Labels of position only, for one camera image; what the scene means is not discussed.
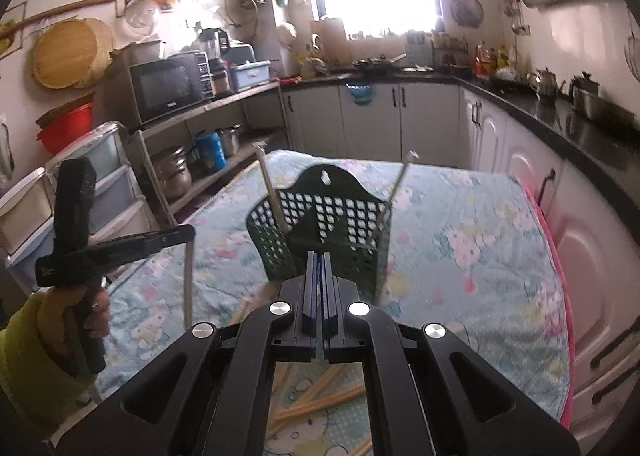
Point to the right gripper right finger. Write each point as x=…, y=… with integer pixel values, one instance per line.
x=428, y=392

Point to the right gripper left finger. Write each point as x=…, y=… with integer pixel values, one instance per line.
x=208, y=393

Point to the green sleeve left forearm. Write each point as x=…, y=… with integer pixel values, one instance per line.
x=39, y=392

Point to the left hand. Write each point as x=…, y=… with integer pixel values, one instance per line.
x=65, y=312

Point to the plastic drawer unit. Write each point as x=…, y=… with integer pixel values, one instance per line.
x=27, y=210

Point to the steel pot on shelf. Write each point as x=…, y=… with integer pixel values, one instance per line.
x=171, y=168

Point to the red plastic basin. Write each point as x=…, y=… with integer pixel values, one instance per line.
x=66, y=128

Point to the floral Hello Kitty tablecloth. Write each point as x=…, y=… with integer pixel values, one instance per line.
x=467, y=250

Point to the wooden shelf unit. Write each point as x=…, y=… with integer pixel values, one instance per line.
x=186, y=155

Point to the blue canister on shelf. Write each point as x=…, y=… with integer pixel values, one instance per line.
x=211, y=151

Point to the black microwave oven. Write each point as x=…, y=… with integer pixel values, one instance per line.
x=138, y=94

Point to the round bamboo tray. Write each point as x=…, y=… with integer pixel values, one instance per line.
x=73, y=54

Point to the dark green utensil basket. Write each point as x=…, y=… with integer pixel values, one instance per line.
x=326, y=211

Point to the wooden chopstick left in basket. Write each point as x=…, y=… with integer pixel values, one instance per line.
x=273, y=198

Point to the wooden rolling pin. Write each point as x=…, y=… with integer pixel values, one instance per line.
x=56, y=11

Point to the blue plastic box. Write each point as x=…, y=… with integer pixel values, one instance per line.
x=249, y=75

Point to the blender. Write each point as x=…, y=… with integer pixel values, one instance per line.
x=215, y=42

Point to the blue hanging cabinet bin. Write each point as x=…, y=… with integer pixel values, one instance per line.
x=362, y=95

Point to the steel kettle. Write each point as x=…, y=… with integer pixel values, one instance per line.
x=545, y=85

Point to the black frying pan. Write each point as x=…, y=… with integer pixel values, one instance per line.
x=378, y=65

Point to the steel pot on counter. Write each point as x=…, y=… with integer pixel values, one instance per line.
x=586, y=101

